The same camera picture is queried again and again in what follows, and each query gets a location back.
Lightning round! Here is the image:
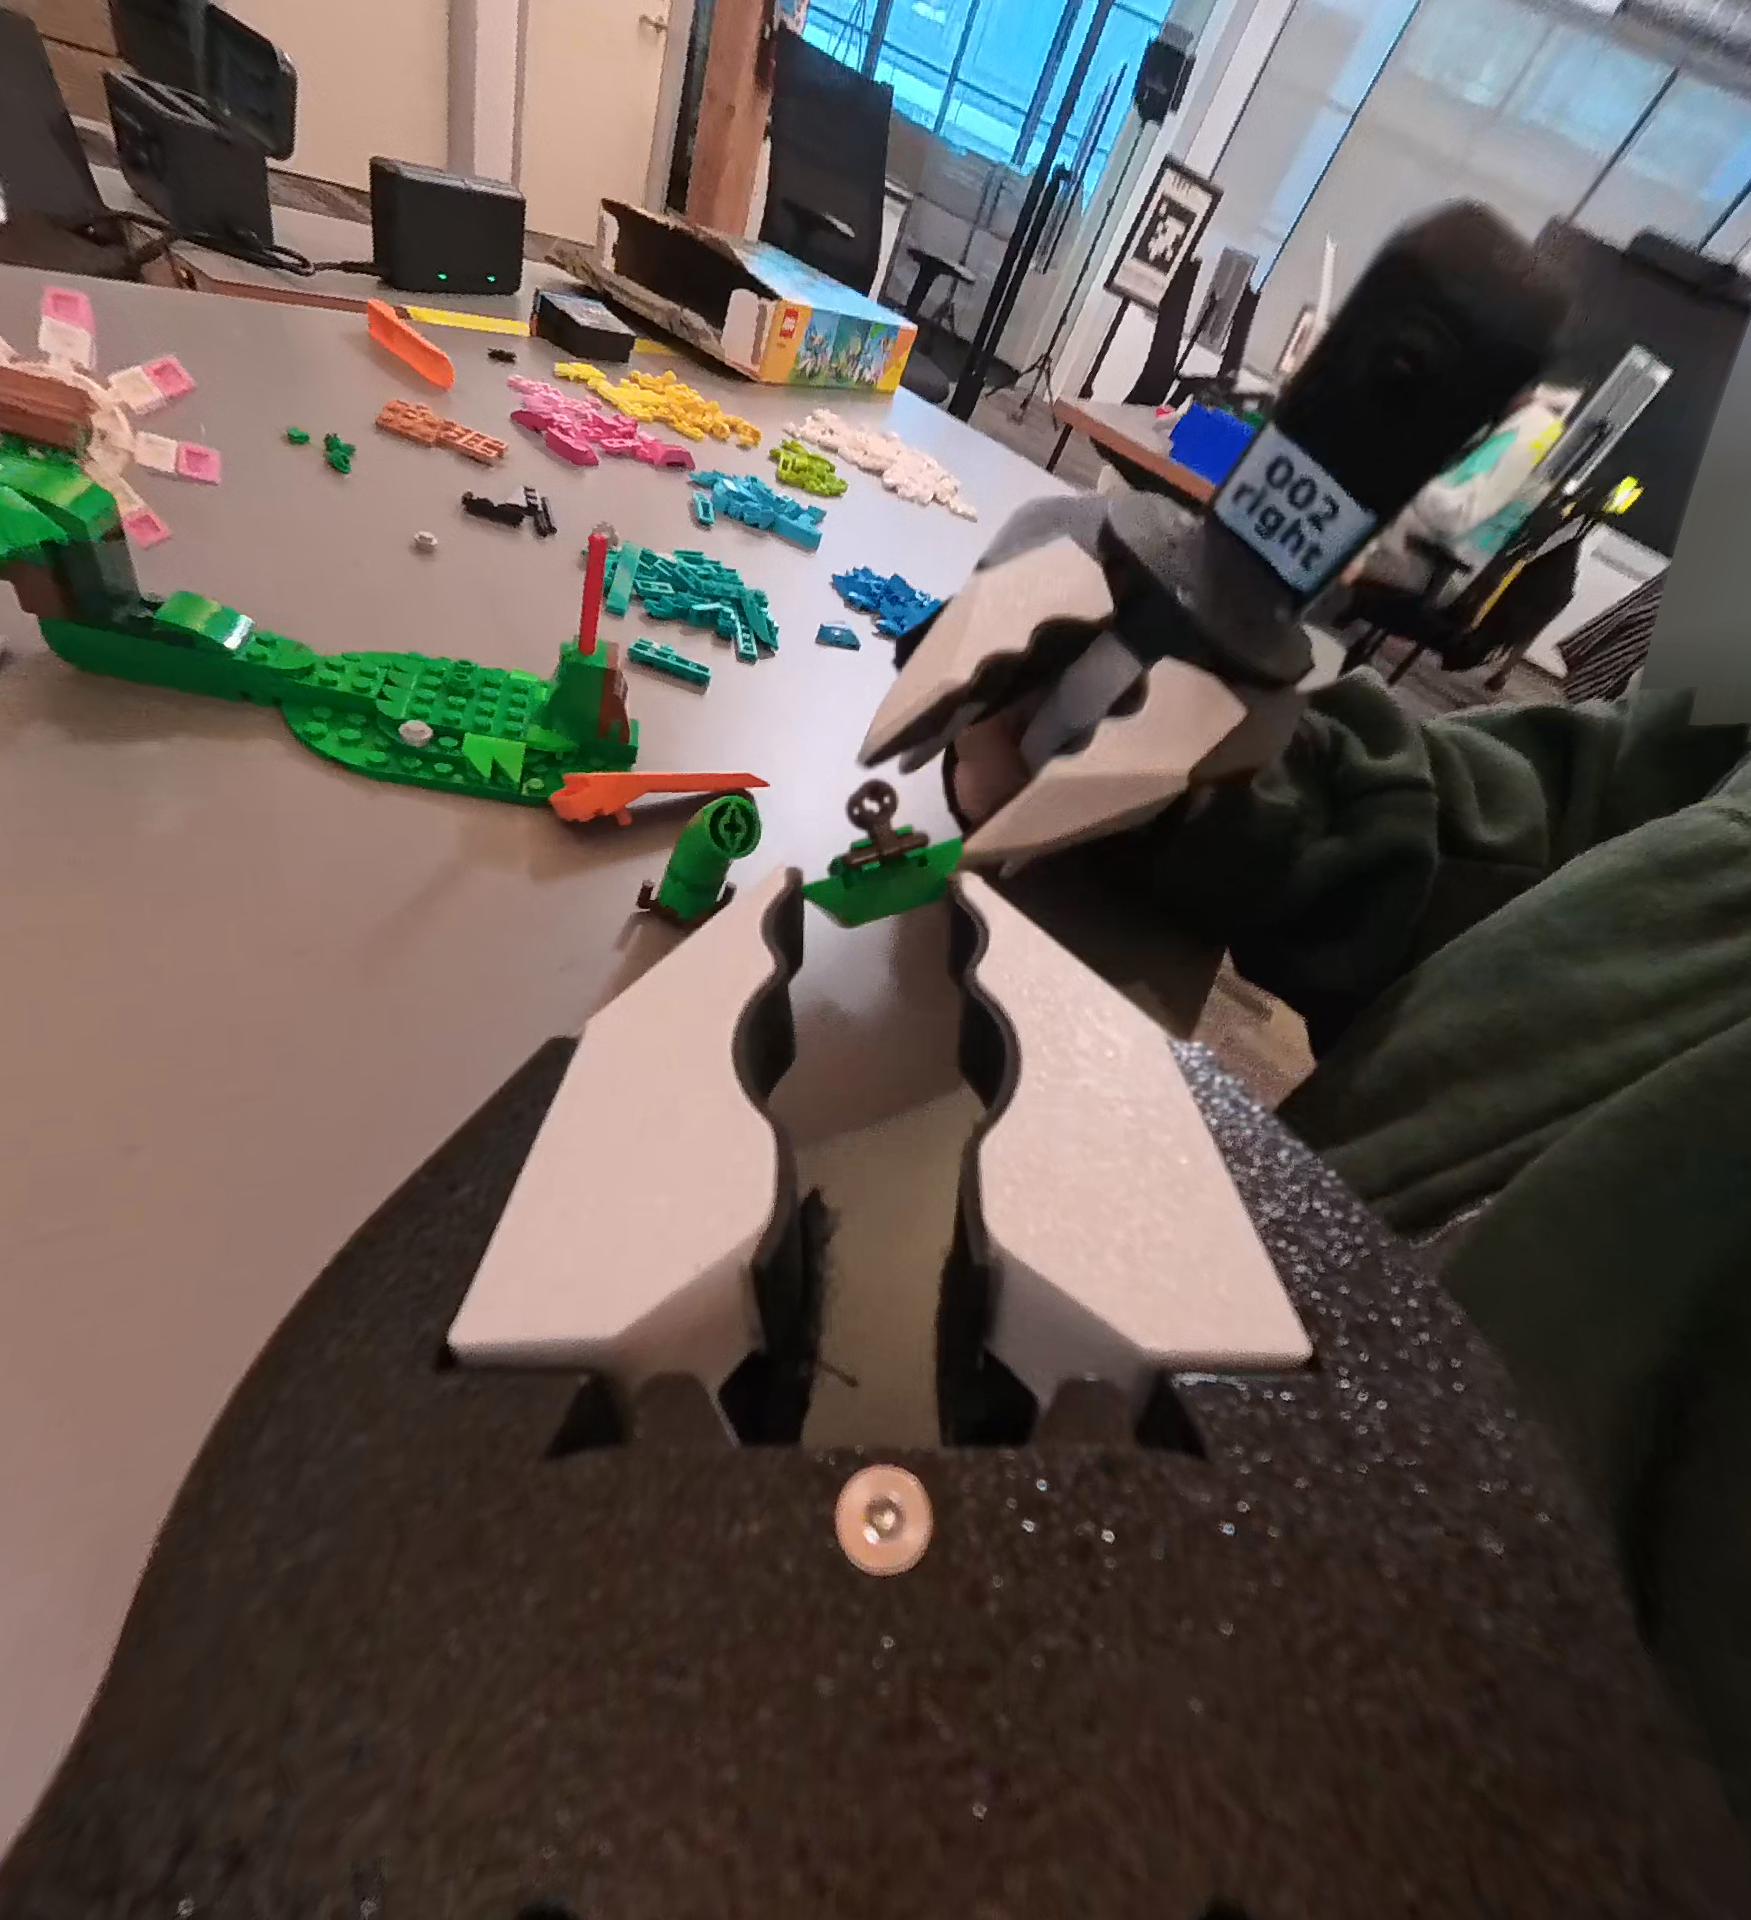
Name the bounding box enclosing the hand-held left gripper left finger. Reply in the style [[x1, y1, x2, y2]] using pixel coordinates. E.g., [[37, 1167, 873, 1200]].
[[448, 868, 804, 1390]]

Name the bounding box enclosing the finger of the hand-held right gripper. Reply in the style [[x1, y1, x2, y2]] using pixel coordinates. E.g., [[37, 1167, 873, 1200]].
[[857, 537, 1120, 770], [955, 657, 1253, 879]]

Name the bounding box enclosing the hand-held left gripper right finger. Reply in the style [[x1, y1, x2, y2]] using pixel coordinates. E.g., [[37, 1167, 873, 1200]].
[[945, 870, 1319, 1390]]

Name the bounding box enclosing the green lego plate black clip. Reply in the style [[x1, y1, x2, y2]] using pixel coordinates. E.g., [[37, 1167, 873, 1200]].
[[800, 780, 967, 920]]

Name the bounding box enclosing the green cylinder lego piece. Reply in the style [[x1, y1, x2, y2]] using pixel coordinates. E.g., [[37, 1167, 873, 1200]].
[[637, 795, 767, 920]]

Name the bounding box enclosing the person's right forearm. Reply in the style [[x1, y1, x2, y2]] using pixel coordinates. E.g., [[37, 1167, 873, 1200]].
[[1159, 668, 1751, 1052]]

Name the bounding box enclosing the pile of blue lego pieces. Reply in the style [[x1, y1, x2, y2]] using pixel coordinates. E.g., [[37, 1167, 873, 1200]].
[[828, 564, 951, 639]]

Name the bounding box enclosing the pile of white lego pieces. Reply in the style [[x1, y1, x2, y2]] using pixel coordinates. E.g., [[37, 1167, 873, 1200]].
[[785, 408, 978, 522]]

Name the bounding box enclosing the pile of teal lego pieces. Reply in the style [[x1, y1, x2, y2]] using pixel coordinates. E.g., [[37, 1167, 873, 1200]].
[[582, 542, 785, 662]]

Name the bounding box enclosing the lego set cardboard box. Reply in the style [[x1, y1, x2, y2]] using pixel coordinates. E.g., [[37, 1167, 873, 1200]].
[[597, 198, 919, 395]]

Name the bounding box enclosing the pile of yellow lego pieces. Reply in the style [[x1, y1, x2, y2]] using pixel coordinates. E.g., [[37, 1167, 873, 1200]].
[[554, 358, 764, 448]]

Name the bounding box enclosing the pile of pink lego pieces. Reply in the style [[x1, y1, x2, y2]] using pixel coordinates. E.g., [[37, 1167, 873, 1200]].
[[507, 374, 698, 470]]

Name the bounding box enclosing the green lego plant pink flower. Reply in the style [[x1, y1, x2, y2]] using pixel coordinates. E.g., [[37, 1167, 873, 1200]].
[[0, 275, 640, 813]]

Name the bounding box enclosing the pile of salmon lego plates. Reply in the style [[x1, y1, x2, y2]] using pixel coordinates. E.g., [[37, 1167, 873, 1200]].
[[374, 398, 507, 464]]

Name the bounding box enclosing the person's right hand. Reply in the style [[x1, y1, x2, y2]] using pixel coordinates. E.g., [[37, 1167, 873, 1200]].
[[943, 718, 1034, 830]]

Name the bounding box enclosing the side table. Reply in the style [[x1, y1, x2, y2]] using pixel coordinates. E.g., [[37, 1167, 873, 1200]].
[[1046, 394, 1224, 507]]

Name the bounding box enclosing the pile of light blue pieces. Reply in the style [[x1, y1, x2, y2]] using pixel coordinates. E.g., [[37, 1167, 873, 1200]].
[[687, 470, 828, 548]]

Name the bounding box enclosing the printed marker sign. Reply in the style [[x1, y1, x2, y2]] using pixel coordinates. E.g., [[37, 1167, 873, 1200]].
[[1103, 153, 1223, 308]]

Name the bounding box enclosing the orange brick separator near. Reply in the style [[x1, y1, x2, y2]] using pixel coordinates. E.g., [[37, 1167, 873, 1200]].
[[548, 769, 772, 830]]

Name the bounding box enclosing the orange brick separator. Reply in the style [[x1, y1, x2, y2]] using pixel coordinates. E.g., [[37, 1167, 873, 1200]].
[[365, 297, 457, 389], [548, 769, 772, 830]]

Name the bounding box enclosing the black tripod stand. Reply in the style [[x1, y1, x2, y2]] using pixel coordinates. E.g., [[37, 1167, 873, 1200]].
[[945, 0, 1194, 425]]

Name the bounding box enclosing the black office chair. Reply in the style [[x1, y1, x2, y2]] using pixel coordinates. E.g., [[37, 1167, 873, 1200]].
[[759, 27, 967, 395]]

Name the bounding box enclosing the small black box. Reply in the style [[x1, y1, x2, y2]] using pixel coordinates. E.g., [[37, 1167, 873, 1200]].
[[532, 289, 640, 365]]

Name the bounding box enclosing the person's green jacket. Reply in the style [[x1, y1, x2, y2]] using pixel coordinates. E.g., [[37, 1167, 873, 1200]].
[[1273, 743, 1751, 1920]]

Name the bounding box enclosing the wooden pillar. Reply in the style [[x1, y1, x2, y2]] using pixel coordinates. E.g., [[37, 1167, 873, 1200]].
[[683, 0, 783, 237]]

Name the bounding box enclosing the black charger with green lights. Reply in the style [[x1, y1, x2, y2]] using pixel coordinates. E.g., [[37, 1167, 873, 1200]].
[[369, 158, 529, 297]]

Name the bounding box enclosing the black charging dock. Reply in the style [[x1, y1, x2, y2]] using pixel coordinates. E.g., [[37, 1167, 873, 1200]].
[[102, 67, 276, 256]]

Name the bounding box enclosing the black device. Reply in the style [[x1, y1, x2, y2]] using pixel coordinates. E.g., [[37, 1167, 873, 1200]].
[[111, 0, 299, 159]]

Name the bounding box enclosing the black cable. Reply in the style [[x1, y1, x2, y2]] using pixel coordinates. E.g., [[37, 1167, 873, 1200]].
[[57, 209, 381, 295]]

